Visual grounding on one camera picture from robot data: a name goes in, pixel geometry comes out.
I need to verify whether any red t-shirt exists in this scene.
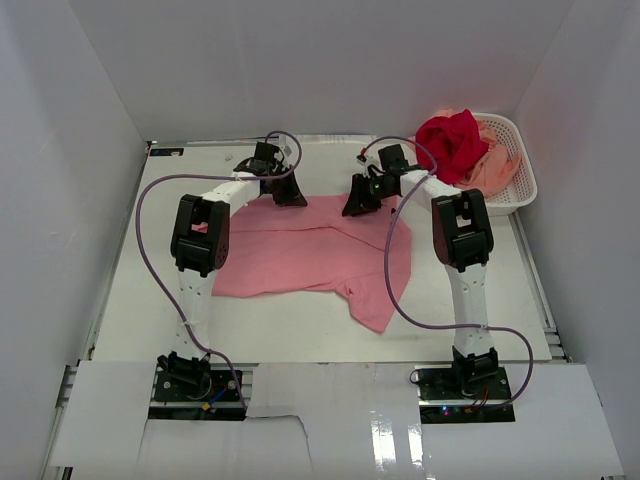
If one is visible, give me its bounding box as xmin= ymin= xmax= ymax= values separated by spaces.
xmin=415 ymin=109 xmax=489 ymax=185

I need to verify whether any peach orange t-shirt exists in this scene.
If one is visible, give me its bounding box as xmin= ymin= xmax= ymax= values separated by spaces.
xmin=414 ymin=109 xmax=521 ymax=197

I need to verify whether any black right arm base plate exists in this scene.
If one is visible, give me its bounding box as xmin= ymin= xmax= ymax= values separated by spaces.
xmin=409 ymin=367 xmax=511 ymax=405

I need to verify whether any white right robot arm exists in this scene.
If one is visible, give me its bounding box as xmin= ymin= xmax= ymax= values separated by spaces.
xmin=342 ymin=144 xmax=499 ymax=399

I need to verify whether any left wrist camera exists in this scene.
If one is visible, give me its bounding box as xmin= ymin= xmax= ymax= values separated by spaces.
xmin=276 ymin=144 xmax=292 ymax=161

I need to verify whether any white paper label sheet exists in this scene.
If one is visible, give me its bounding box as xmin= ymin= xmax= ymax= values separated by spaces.
xmin=295 ymin=134 xmax=375 ymax=146

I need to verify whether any pink t-shirt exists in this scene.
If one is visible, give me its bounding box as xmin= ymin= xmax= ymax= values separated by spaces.
xmin=212 ymin=194 xmax=412 ymax=334

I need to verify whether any white plastic laundry basket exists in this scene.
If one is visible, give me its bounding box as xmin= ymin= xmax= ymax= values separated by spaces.
xmin=455 ymin=113 xmax=538 ymax=216

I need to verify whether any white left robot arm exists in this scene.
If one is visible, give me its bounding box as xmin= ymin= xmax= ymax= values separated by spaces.
xmin=170 ymin=141 xmax=307 ymax=359

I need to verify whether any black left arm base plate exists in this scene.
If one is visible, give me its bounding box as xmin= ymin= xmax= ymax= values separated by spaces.
xmin=152 ymin=352 xmax=243 ymax=409

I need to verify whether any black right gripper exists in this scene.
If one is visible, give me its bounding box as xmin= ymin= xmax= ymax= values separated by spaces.
xmin=342 ymin=174 xmax=394 ymax=218

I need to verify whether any white cardboard front cover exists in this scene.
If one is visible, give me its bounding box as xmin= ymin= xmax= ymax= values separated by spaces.
xmin=50 ymin=362 xmax=624 ymax=479

